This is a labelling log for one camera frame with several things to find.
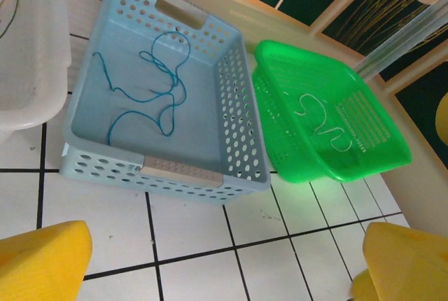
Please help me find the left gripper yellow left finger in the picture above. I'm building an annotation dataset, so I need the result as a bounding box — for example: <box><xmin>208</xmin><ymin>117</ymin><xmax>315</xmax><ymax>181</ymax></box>
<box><xmin>0</xmin><ymin>220</ymin><xmax>94</xmax><ymax>301</ymax></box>

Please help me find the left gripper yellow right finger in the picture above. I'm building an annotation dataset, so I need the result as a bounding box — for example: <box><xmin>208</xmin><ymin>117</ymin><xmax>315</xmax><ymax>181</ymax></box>
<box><xmin>362</xmin><ymin>222</ymin><xmax>448</xmax><ymax>301</ymax></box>

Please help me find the white cable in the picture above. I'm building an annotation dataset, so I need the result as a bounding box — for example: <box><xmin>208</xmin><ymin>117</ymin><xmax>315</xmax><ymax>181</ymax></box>
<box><xmin>293</xmin><ymin>93</ymin><xmax>354</xmax><ymax>153</ymax></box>

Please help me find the blue cable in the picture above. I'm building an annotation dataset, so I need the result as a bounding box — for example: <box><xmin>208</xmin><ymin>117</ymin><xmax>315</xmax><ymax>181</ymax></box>
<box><xmin>92</xmin><ymin>30</ymin><xmax>192</xmax><ymax>146</ymax></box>

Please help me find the white plastic basket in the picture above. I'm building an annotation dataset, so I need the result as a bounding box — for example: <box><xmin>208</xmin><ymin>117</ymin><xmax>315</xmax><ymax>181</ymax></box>
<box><xmin>0</xmin><ymin>0</ymin><xmax>73</xmax><ymax>141</ymax></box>

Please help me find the light blue plastic basket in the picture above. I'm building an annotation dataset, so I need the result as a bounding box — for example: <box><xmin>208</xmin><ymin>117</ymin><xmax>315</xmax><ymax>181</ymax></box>
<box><xmin>59</xmin><ymin>0</ymin><xmax>272</xmax><ymax>207</ymax></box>

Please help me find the green plastic basket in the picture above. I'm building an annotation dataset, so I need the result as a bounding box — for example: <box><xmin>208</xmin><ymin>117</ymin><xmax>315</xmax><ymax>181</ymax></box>
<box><xmin>251</xmin><ymin>38</ymin><xmax>413</xmax><ymax>185</ymax></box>

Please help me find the aluminium frame post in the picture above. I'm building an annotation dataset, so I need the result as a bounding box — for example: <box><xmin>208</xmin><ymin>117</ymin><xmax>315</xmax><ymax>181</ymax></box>
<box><xmin>353</xmin><ymin>0</ymin><xmax>448</xmax><ymax>80</ymax></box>

